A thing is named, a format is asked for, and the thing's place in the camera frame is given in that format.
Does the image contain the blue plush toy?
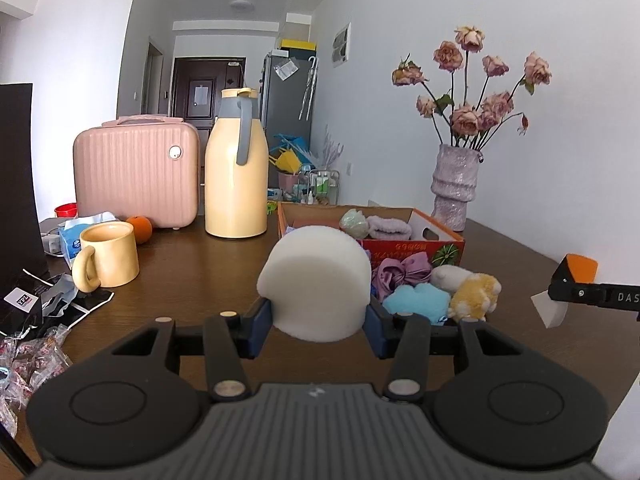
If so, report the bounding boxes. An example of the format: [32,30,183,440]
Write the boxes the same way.
[383,283,451,326]

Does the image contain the purple satin scrunchie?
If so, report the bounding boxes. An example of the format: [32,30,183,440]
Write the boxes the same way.
[372,252,433,301]

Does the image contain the yellow white plush toy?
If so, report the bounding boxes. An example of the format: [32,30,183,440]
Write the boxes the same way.
[431,264,502,322]

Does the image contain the white round sponge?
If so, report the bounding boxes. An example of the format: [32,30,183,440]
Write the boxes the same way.
[256,226,371,344]

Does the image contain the lavender fluffy towel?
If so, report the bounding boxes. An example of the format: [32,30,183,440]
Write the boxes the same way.
[367,216,412,240]

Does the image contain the green bath puff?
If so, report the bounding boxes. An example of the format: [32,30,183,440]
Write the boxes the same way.
[338,208,369,240]

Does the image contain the orange black folded card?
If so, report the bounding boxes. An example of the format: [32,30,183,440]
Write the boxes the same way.
[530,254,599,328]

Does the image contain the red cardboard box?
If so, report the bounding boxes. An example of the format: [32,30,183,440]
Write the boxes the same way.
[277,202,465,268]

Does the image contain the orange fruit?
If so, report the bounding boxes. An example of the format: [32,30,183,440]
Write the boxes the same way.
[127,216,153,245]

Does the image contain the yellow ceramic mug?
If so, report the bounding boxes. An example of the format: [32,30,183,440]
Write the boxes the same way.
[72,221,140,294]

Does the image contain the purple ceramic vase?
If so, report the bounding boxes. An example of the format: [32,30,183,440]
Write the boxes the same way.
[431,144,480,232]

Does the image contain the yellow thermos jug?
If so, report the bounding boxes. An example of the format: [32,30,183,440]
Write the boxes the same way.
[204,88,269,240]

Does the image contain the pink small suitcase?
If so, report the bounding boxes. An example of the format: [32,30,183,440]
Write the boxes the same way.
[73,115,200,230]

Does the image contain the blue wet wipes pack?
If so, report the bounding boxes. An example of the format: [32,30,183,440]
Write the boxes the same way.
[58,211,117,269]

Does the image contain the dried pink roses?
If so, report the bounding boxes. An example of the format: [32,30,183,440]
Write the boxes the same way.
[390,25,552,153]

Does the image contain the crumpled plastic wrappers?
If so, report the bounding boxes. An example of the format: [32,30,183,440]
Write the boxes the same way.
[0,268,115,436]

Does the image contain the dark brown entrance door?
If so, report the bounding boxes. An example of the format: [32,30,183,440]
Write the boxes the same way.
[170,56,246,134]

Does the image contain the grey refrigerator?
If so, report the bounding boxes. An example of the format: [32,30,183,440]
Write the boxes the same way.
[259,49,316,158]

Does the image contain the wire storage rack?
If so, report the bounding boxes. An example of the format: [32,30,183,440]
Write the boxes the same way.
[293,169,340,206]

